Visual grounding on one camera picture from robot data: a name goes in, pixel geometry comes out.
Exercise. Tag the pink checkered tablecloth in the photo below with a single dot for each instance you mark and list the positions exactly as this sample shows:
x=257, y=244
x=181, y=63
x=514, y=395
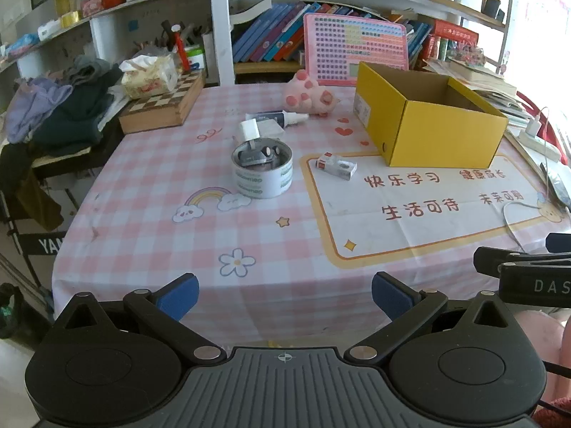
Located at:
x=156, y=232

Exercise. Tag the pink clothing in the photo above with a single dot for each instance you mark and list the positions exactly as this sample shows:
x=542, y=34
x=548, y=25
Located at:
x=544, y=343

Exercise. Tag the white bookshelf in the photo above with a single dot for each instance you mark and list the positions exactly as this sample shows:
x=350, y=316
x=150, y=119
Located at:
x=218, y=18

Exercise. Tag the stack of books and papers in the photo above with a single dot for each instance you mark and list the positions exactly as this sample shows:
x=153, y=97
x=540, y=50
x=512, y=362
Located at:
x=486, y=80

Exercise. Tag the floral tissue pack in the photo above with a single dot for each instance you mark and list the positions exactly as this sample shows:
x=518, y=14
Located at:
x=149, y=78

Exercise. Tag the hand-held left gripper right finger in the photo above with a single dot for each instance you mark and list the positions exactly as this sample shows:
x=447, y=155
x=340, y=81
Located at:
x=392, y=296

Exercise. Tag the dark brown jacket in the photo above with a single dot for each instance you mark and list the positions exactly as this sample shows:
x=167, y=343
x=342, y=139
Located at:
x=26, y=187

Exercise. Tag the yellow cardboard box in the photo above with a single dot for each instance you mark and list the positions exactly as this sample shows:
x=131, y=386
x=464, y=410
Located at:
x=446, y=138

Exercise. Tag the white jar with green label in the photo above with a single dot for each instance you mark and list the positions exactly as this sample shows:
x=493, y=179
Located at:
x=195, y=57

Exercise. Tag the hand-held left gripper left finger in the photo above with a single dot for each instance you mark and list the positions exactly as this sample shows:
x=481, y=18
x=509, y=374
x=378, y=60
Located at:
x=178, y=298

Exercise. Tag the grey toy car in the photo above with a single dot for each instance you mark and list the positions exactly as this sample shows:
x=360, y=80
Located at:
x=256, y=156

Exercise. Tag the white charger adapter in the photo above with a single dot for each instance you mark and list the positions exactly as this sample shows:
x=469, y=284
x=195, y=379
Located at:
x=249, y=130

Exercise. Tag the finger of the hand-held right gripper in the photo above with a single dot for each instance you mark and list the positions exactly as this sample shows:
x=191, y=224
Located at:
x=560, y=243
x=495, y=259

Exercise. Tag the purple garment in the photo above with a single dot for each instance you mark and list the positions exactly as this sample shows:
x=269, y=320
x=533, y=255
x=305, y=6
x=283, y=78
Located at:
x=35, y=107

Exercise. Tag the white tape roll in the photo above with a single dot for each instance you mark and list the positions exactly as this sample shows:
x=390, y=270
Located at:
x=258, y=183

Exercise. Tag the white charger plug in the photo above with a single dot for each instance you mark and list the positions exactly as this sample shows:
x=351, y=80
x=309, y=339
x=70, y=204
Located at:
x=534, y=127

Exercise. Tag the bunch of pens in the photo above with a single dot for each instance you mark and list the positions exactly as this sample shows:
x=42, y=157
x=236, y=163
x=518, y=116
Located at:
x=169, y=35

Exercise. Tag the black folding chair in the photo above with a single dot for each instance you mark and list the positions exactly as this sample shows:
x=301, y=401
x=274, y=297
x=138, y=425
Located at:
x=40, y=245

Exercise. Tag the row of books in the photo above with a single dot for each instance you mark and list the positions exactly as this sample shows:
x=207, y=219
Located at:
x=276, y=31

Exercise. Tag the pink plush paw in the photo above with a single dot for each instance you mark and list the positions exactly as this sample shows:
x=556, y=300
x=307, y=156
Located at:
x=308, y=93

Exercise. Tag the black green object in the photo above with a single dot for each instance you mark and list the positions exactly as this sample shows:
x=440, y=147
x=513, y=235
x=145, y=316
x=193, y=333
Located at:
x=11, y=312

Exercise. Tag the wall poster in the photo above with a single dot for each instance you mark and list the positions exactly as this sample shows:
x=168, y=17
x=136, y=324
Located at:
x=548, y=4

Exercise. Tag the grey garment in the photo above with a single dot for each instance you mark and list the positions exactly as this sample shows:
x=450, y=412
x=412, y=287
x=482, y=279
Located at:
x=89, y=69

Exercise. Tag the red plastic stick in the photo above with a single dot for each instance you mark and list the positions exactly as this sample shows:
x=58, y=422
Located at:
x=182, y=51

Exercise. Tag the small white red box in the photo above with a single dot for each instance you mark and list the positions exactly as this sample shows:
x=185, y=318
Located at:
x=337, y=166

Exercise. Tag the dark green garment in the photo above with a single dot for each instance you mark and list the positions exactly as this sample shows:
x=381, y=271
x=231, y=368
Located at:
x=76, y=116

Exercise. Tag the wooden chessboard box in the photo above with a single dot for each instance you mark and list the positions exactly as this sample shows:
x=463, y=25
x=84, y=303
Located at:
x=156, y=111

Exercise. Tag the dark smartphone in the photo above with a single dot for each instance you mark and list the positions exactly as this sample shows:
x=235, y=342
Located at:
x=555, y=183

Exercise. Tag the pink learning tablet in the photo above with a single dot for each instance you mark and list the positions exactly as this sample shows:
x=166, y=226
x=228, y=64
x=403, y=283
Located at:
x=352, y=47

